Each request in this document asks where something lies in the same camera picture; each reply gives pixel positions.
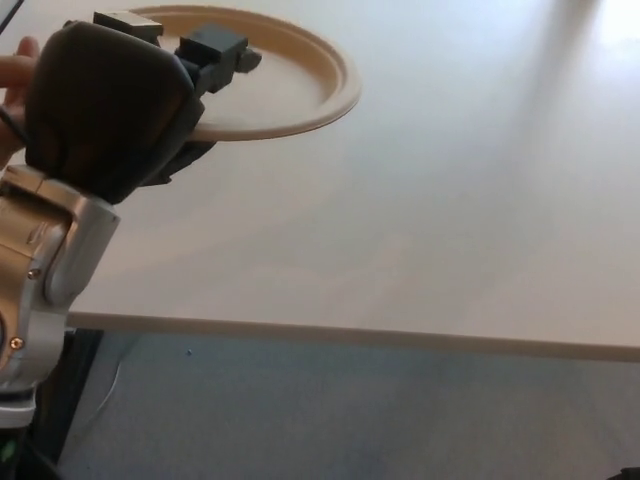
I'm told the robot black left hand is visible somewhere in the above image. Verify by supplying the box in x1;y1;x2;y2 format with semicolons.
23;8;265;206

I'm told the person's bare hand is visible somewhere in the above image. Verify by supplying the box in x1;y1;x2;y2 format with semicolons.
0;35;41;171

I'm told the beige round paper plate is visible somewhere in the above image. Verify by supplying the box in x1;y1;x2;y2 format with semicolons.
129;4;362;144

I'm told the dark table leg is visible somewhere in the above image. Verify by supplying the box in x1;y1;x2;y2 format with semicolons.
27;326;105;480

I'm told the thin black cable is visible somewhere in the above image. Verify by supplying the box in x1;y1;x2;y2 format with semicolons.
0;0;25;34

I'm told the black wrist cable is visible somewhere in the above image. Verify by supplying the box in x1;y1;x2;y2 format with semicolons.
0;106;29;149

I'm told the thin white floor cable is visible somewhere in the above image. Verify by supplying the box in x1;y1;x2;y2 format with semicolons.
74;355;124;437

